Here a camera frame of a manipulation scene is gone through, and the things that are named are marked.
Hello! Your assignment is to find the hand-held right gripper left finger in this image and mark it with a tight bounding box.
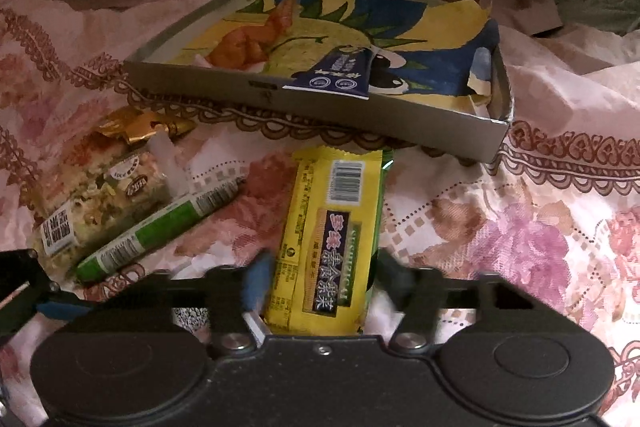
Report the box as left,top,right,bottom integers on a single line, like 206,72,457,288
144,253,274,354

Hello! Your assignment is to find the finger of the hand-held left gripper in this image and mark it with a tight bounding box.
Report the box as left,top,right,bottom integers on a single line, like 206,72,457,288
0,249,89,346

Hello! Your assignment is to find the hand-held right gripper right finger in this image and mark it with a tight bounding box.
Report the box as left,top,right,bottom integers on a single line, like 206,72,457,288
376,254,534,352

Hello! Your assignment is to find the yellow snack packet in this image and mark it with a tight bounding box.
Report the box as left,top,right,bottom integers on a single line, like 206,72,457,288
262,146,387,339

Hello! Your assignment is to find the clear rice cracker packet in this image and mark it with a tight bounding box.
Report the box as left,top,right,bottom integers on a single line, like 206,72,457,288
32,129,189,281

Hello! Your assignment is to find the green stick snack packet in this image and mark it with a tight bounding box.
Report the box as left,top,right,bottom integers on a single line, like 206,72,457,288
75,184,242,284

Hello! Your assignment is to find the grey cardboard box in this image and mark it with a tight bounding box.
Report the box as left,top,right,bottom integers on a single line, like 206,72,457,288
122,0,514,164

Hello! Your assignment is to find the blue snack packet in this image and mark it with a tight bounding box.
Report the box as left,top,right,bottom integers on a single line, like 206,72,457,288
281,46,382,100

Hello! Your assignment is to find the orange snack packet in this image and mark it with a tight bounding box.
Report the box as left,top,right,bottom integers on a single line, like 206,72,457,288
206,0,297,72

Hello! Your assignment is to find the gold foil candy wrapper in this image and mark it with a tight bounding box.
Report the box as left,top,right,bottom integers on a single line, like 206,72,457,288
97,107,197,146

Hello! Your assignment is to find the colourful printed paper liner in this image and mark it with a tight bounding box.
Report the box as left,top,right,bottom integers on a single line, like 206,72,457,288
165,0,501,108

